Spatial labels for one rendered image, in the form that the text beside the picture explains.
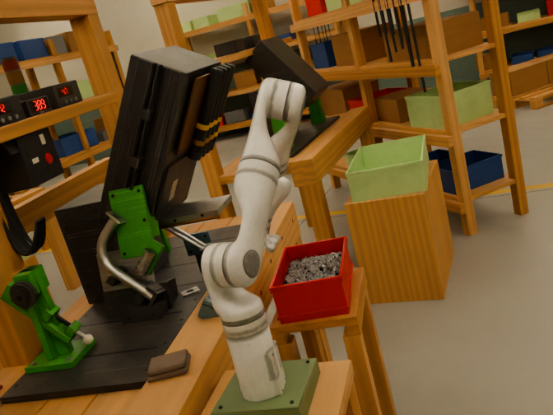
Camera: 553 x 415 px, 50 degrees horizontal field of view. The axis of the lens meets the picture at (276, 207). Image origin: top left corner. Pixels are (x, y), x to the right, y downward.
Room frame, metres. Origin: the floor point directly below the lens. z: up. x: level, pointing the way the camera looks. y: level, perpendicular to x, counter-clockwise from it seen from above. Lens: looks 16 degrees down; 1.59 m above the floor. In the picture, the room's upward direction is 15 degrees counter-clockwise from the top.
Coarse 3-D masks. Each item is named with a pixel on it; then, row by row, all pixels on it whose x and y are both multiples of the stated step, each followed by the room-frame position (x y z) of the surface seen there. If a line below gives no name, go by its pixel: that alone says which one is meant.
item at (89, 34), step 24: (72, 24) 2.59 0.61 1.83; (96, 24) 2.61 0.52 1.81; (96, 48) 2.57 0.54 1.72; (96, 72) 2.58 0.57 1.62; (120, 96) 2.61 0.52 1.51; (0, 216) 1.70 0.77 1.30; (0, 240) 1.67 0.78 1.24; (0, 264) 1.63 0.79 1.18; (24, 264) 1.72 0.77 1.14; (0, 288) 1.60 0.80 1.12; (0, 312) 1.60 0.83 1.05; (0, 336) 1.60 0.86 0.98; (24, 336) 1.61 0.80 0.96; (24, 360) 1.59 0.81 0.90
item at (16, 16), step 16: (0, 0) 2.05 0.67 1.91; (16, 0) 2.14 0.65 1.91; (32, 0) 2.23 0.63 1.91; (48, 0) 2.32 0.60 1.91; (64, 0) 2.43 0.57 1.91; (80, 0) 2.54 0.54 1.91; (0, 16) 2.03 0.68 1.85; (16, 16) 2.11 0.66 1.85; (32, 16) 2.20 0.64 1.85; (48, 16) 2.30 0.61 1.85; (64, 16) 2.43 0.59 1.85; (80, 16) 2.58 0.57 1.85
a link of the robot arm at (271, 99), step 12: (264, 84) 1.38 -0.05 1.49; (276, 84) 1.37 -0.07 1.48; (288, 84) 1.38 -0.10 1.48; (264, 96) 1.36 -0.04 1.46; (276, 96) 1.36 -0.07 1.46; (264, 108) 1.34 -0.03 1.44; (276, 108) 1.36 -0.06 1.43; (252, 120) 1.34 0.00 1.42; (264, 120) 1.33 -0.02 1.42; (252, 132) 1.30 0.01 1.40; (264, 132) 1.30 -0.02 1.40; (252, 144) 1.28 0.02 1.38; (264, 144) 1.27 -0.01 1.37; (252, 156) 1.25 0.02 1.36; (264, 156) 1.25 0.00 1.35; (276, 156) 1.27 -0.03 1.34; (276, 168) 1.25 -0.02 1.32
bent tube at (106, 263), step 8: (112, 216) 1.72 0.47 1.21; (112, 224) 1.73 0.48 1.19; (104, 232) 1.73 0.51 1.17; (112, 232) 1.73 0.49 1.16; (104, 240) 1.73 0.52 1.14; (104, 248) 1.73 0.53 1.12; (104, 256) 1.72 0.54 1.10; (104, 264) 1.71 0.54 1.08; (112, 264) 1.71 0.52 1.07; (112, 272) 1.70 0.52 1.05; (120, 272) 1.70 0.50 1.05; (120, 280) 1.69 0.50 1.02; (128, 280) 1.68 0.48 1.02; (136, 280) 1.68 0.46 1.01; (136, 288) 1.66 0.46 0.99; (144, 288) 1.66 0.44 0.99; (144, 296) 1.66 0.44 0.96
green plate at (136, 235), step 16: (112, 192) 1.78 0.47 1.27; (128, 192) 1.76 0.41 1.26; (144, 192) 1.75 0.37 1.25; (112, 208) 1.77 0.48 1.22; (128, 208) 1.75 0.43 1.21; (144, 208) 1.74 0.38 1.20; (128, 224) 1.74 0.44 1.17; (144, 224) 1.73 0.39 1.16; (128, 240) 1.74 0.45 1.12; (144, 240) 1.72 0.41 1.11; (128, 256) 1.73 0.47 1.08
